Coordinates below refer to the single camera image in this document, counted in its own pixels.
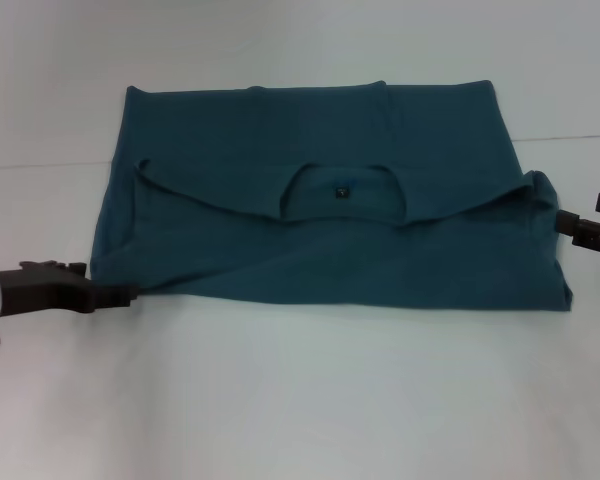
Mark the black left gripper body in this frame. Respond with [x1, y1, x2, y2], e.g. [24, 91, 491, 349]
[0, 259, 99, 317]

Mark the teal T-shirt white print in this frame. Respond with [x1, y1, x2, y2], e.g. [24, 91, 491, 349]
[88, 78, 575, 314]

